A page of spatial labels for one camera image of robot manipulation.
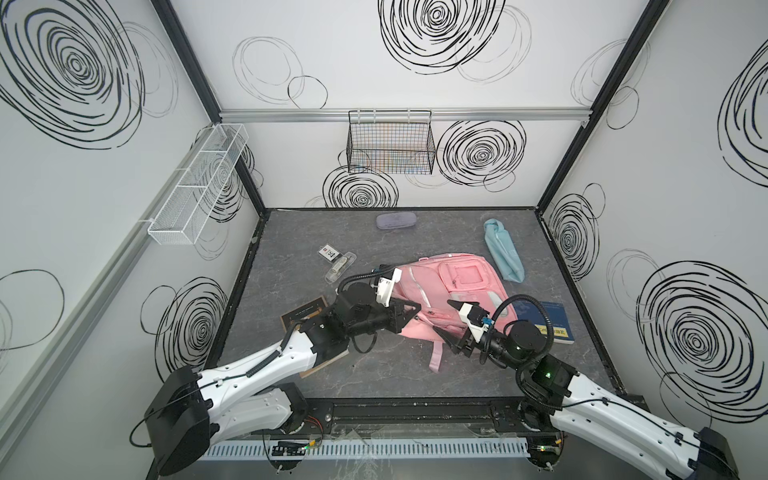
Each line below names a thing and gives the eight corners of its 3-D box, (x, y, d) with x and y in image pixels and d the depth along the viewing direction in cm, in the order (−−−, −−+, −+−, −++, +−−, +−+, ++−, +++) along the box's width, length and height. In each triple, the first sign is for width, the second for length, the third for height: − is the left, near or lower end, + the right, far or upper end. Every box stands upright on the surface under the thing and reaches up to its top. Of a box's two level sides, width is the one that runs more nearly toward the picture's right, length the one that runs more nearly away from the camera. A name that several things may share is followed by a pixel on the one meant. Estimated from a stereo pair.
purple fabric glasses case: (376, 230, 116) (376, 223, 113) (377, 218, 120) (376, 212, 117) (416, 230, 116) (417, 223, 113) (415, 218, 120) (416, 212, 117)
